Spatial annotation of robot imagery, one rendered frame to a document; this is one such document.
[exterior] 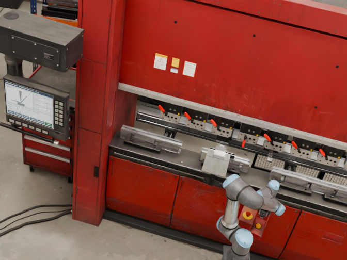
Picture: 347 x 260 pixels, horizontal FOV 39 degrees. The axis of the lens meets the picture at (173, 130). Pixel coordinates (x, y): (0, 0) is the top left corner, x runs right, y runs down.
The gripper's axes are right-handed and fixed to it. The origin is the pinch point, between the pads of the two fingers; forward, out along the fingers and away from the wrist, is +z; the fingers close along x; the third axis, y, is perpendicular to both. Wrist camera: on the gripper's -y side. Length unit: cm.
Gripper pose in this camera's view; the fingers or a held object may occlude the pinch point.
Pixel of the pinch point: (261, 217)
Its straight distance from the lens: 360.5
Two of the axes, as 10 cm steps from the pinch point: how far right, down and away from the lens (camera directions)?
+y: 4.0, -5.8, 7.1
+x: -9.1, -3.5, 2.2
